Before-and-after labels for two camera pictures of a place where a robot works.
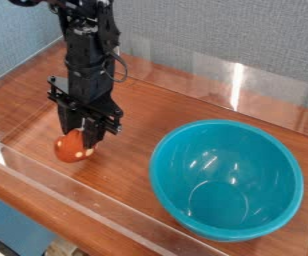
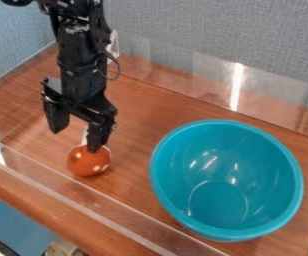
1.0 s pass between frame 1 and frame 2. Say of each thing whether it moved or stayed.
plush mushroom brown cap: moved
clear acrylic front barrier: stayed
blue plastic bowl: stayed
